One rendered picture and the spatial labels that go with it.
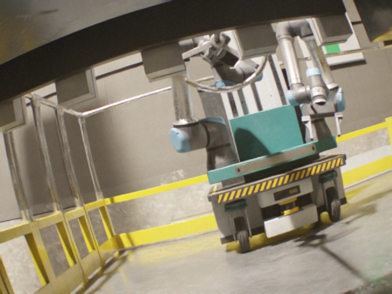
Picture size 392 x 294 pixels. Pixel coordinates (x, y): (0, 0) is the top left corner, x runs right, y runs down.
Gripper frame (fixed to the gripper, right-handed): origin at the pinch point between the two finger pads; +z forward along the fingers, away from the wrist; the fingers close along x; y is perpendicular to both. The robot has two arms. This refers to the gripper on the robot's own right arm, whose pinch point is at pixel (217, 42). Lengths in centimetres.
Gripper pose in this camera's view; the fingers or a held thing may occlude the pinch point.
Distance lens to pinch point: 200.7
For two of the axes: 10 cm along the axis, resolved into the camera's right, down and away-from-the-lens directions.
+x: 5.5, -8.3, 0.1
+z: -0.2, -0.3, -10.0
